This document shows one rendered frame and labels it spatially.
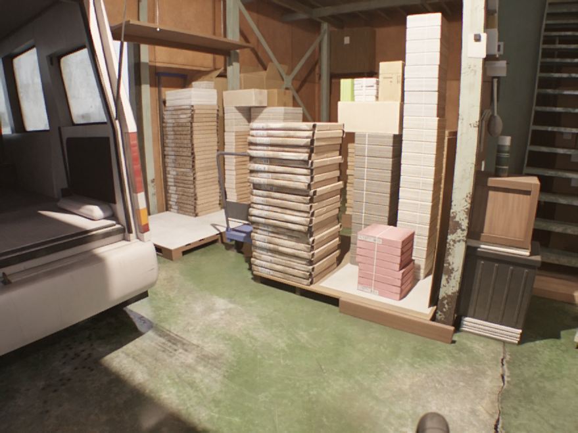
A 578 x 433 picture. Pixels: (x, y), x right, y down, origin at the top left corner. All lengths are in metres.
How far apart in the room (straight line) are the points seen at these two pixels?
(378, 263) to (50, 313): 1.70
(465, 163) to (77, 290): 1.86
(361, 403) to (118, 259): 1.25
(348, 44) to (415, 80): 4.15
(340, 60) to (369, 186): 4.22
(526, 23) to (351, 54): 4.00
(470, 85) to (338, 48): 4.81
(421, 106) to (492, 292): 1.17
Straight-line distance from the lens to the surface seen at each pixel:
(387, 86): 2.48
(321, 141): 2.19
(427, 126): 2.36
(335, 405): 1.62
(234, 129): 4.07
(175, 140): 4.04
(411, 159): 2.39
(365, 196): 2.52
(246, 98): 3.96
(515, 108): 2.77
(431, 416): 0.54
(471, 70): 1.89
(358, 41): 6.41
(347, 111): 2.55
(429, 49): 2.40
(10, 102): 3.48
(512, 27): 2.84
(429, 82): 2.37
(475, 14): 1.94
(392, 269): 2.18
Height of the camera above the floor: 1.12
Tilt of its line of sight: 15 degrees down
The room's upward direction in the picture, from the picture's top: straight up
